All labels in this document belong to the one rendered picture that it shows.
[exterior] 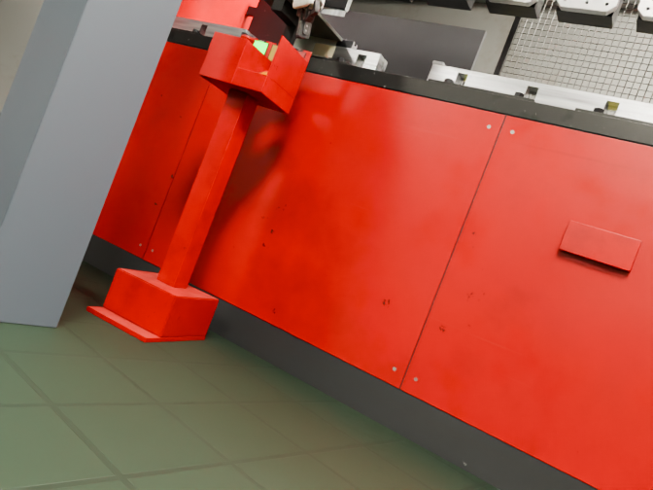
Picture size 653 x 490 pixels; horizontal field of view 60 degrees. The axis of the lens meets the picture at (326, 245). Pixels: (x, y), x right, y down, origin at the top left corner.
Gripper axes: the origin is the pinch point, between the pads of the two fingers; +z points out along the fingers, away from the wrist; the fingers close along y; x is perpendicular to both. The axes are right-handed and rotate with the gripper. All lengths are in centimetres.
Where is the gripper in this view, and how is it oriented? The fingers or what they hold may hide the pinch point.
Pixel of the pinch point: (303, 30)
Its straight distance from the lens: 163.0
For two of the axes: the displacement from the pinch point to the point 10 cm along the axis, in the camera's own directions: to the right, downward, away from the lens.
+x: 8.4, 1.0, 5.3
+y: 4.9, 2.5, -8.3
